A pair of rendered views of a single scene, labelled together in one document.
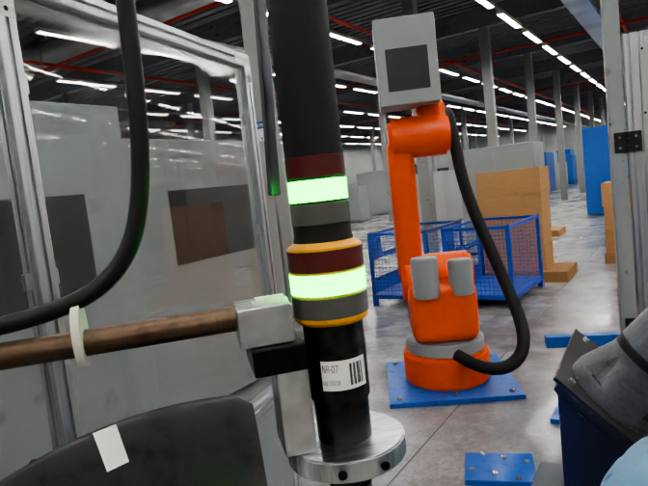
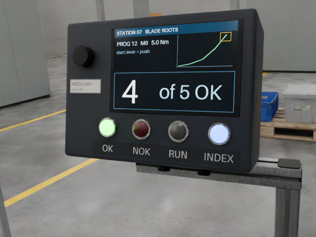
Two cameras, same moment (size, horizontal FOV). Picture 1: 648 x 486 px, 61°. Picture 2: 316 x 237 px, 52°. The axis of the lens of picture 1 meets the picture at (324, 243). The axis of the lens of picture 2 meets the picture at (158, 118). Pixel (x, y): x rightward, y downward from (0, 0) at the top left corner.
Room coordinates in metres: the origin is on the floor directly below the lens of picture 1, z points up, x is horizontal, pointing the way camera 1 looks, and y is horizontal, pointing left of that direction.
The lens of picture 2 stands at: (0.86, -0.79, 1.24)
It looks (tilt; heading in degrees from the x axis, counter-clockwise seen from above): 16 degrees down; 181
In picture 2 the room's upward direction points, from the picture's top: 4 degrees counter-clockwise
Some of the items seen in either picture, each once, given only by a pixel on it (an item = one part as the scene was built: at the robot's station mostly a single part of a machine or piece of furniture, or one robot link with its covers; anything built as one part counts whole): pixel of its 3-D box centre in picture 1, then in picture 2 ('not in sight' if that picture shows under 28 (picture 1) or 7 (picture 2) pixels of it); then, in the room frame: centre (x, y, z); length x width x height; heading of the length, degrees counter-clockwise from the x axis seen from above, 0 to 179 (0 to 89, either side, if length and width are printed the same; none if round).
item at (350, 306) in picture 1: (330, 301); not in sight; (0.32, 0.00, 1.54); 0.04 x 0.04 x 0.01
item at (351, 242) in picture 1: (327, 279); not in sight; (0.32, 0.00, 1.56); 0.04 x 0.04 x 0.05
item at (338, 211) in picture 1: (320, 212); not in sight; (0.32, 0.00, 1.59); 0.03 x 0.03 x 0.01
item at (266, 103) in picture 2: not in sight; (257, 105); (-2.95, 0.33, 0.25); 0.60 x 0.41 x 0.22; 153
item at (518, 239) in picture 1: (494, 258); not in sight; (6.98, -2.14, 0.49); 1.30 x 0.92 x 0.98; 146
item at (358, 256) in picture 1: (325, 256); not in sight; (0.32, 0.00, 1.57); 0.04 x 0.04 x 0.01
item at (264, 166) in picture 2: not in sight; (212, 166); (0.42, -0.72, 1.04); 0.24 x 0.03 x 0.03; 68
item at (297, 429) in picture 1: (321, 376); not in sight; (0.31, 0.01, 1.50); 0.09 x 0.07 x 0.10; 103
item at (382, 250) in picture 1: (418, 260); not in sight; (7.51, -1.26, 0.49); 1.27 x 0.88 x 0.98; 146
